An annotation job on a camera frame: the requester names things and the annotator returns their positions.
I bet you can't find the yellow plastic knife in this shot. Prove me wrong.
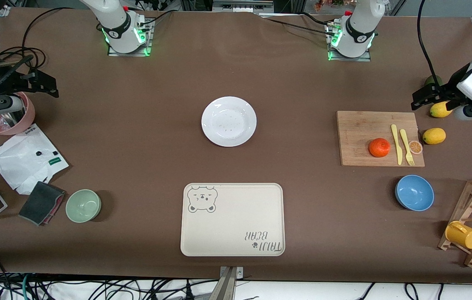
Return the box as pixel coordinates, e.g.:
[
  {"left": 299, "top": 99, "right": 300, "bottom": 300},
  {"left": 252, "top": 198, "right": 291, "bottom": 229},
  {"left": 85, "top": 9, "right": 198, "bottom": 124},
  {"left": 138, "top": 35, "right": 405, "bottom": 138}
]
[{"left": 391, "top": 124, "right": 403, "bottom": 165}]

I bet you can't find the wooden cutting board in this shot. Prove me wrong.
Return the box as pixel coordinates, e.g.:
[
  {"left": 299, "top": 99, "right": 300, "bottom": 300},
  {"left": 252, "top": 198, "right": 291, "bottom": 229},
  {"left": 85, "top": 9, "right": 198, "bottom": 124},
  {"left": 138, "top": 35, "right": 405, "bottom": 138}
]
[{"left": 336, "top": 111, "right": 425, "bottom": 168}]

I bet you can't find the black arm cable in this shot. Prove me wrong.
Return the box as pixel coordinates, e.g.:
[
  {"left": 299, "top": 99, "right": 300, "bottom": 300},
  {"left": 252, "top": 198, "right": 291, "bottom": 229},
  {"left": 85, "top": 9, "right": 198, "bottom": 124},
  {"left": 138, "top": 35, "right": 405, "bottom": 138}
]
[
  {"left": 417, "top": 0, "right": 442, "bottom": 86},
  {"left": 0, "top": 6, "right": 76, "bottom": 72}
]

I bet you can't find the white plastic bag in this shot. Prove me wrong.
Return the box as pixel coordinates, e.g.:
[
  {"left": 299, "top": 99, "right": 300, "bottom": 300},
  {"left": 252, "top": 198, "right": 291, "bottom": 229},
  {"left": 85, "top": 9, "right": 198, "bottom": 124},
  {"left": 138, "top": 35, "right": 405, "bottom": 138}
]
[{"left": 0, "top": 123, "right": 70, "bottom": 195}]

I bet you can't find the orange fruit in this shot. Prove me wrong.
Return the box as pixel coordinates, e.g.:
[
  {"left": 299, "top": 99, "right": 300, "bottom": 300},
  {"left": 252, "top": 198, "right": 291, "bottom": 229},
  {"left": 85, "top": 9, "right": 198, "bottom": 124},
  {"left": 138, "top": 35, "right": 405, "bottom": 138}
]
[{"left": 369, "top": 138, "right": 391, "bottom": 158}]

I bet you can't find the metal table bracket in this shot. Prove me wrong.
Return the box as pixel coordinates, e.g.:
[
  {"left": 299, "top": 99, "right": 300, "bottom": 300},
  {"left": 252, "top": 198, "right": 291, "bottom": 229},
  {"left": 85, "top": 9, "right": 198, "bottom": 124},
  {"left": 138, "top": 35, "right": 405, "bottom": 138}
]
[{"left": 213, "top": 266, "right": 244, "bottom": 300}]

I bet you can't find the blue bowl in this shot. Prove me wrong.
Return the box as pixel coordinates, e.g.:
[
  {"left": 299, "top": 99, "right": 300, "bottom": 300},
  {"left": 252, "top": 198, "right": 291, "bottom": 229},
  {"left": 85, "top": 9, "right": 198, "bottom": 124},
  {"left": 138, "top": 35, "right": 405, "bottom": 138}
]
[{"left": 395, "top": 175, "right": 435, "bottom": 212}]

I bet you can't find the yellow plastic fork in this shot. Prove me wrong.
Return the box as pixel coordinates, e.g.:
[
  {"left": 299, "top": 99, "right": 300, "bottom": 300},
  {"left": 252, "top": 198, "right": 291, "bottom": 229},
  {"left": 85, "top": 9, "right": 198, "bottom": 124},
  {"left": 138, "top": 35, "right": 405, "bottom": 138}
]
[{"left": 399, "top": 129, "right": 415, "bottom": 166}]

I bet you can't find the white round plate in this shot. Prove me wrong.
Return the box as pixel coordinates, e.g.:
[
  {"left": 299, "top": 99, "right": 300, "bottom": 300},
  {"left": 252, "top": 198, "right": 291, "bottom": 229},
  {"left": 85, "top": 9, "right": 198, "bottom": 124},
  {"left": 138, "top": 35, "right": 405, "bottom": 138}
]
[{"left": 201, "top": 96, "right": 257, "bottom": 148}]

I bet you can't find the pale green bowl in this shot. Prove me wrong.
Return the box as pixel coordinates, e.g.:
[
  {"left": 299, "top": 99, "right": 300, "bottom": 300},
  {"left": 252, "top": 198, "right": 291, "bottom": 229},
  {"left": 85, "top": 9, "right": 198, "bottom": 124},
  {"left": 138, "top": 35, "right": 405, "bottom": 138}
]
[{"left": 65, "top": 189, "right": 102, "bottom": 223}]

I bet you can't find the black base cable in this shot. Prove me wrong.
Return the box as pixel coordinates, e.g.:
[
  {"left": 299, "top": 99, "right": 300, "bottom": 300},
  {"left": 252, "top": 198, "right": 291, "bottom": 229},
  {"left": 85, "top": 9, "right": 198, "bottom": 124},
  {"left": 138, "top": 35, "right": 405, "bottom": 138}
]
[
  {"left": 257, "top": 14, "right": 339, "bottom": 36},
  {"left": 138, "top": 9, "right": 174, "bottom": 32}
]

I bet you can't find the dark grey folded cloth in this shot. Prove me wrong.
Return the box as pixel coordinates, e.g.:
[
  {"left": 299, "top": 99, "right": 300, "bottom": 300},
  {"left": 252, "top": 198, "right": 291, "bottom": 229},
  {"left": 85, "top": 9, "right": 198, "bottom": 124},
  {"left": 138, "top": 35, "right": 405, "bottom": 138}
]
[{"left": 18, "top": 181, "right": 66, "bottom": 226}]

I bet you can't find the yellow lemon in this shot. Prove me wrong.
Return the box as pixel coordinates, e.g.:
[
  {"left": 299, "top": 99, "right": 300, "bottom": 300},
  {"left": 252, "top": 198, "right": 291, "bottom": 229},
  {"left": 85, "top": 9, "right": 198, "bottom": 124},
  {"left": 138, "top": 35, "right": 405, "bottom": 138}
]
[
  {"left": 423, "top": 128, "right": 446, "bottom": 145},
  {"left": 430, "top": 101, "right": 453, "bottom": 118}
]

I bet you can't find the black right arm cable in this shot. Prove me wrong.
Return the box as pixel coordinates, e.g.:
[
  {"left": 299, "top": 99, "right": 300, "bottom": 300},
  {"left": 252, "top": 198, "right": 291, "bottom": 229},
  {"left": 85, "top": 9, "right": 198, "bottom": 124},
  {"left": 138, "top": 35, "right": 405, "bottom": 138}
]
[{"left": 0, "top": 6, "right": 76, "bottom": 72}]

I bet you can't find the cream bear print tray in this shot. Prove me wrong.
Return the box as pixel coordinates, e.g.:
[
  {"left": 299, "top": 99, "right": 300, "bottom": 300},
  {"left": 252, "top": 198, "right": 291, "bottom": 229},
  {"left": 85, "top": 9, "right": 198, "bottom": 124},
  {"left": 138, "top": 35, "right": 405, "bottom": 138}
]
[{"left": 180, "top": 183, "right": 286, "bottom": 257}]

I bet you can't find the aluminium frame bar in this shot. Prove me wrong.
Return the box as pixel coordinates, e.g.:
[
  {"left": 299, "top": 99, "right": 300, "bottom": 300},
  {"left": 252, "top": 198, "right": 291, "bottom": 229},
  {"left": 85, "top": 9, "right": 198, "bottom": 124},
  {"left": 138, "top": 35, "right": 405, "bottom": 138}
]
[{"left": 212, "top": 0, "right": 275, "bottom": 13}]

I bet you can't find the teal cable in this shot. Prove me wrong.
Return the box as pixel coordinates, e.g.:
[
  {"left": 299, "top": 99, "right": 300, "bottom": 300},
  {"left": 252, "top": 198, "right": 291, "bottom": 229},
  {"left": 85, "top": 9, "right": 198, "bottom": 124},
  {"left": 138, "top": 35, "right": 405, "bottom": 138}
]
[{"left": 21, "top": 273, "right": 33, "bottom": 300}]

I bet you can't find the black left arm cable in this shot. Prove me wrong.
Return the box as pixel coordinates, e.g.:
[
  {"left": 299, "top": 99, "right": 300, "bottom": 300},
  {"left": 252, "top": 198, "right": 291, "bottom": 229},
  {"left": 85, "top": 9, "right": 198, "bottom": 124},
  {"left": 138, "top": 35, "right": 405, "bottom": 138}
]
[{"left": 417, "top": 0, "right": 442, "bottom": 86}]

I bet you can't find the yellow mug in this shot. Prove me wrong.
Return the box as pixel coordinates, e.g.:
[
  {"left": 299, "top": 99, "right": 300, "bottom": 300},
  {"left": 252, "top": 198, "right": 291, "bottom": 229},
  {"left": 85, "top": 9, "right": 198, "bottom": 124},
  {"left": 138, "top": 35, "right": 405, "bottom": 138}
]
[{"left": 445, "top": 221, "right": 472, "bottom": 250}]

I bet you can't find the pink bowl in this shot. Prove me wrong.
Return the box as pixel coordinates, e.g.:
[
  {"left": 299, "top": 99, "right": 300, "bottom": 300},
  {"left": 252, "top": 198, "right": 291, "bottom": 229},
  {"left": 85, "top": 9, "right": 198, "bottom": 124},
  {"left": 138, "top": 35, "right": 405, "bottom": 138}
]
[{"left": 0, "top": 92, "right": 35, "bottom": 135}]

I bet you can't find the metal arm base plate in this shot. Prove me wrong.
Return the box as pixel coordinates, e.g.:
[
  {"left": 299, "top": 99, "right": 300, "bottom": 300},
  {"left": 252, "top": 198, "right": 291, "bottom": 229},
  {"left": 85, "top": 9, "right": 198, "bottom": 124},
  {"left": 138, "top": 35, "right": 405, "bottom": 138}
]
[
  {"left": 107, "top": 17, "right": 154, "bottom": 57},
  {"left": 325, "top": 21, "right": 372, "bottom": 63}
]

